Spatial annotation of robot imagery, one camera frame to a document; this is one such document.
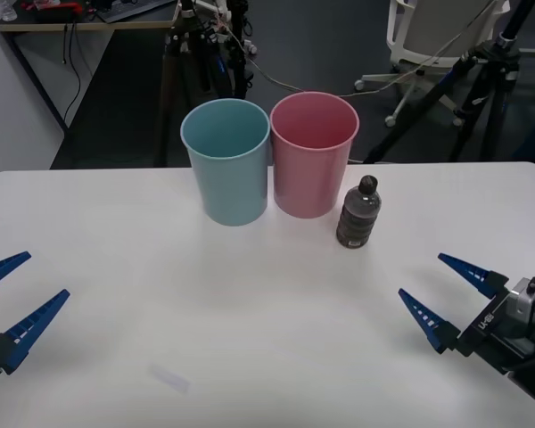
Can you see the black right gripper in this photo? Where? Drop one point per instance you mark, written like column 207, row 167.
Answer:
column 495, row 343

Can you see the dark plastic bottle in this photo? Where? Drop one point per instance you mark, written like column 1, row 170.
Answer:
column 356, row 218

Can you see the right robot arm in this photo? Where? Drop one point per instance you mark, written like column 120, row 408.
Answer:
column 524, row 307

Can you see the pink plastic bin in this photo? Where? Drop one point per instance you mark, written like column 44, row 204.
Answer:
column 307, row 183

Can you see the black tripod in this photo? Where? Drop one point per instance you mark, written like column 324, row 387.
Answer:
column 174, row 58
column 481, row 89

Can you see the pale blue plastic bin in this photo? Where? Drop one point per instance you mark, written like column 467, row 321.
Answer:
column 227, row 187

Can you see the white office chair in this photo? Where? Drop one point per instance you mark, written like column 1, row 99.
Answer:
column 428, row 35

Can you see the dark desk with pale edge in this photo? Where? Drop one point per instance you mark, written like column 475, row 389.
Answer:
column 71, row 18

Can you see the black keyboard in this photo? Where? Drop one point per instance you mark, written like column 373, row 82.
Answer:
column 129, row 9

